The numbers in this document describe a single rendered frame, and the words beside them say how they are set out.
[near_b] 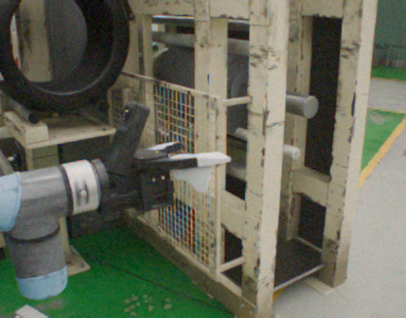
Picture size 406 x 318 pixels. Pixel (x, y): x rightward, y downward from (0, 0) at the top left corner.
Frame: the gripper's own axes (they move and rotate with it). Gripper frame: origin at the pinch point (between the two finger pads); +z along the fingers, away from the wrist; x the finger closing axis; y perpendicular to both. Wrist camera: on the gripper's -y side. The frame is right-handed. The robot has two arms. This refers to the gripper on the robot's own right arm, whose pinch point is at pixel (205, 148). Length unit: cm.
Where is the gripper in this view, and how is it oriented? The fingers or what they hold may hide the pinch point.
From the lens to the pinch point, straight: 77.0
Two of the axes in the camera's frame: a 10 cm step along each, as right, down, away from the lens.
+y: 0.7, 9.7, 2.2
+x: 5.2, 1.5, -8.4
